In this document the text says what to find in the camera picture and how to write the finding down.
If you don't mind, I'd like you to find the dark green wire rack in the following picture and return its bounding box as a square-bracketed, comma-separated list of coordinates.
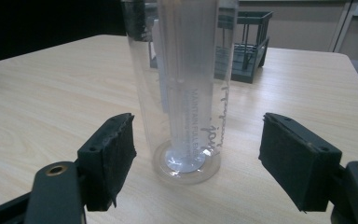
[148, 10, 274, 85]

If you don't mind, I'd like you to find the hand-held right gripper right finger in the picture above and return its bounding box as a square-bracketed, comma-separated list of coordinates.
[258, 112, 343, 213]

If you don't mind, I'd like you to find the clear plastic water bottle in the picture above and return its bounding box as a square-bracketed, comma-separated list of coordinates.
[120, 0, 240, 186]

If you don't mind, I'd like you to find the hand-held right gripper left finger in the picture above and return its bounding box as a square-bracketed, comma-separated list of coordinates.
[76, 112, 137, 212]

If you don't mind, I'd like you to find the white metal stand leg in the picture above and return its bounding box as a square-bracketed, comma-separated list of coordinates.
[327, 0, 358, 53]

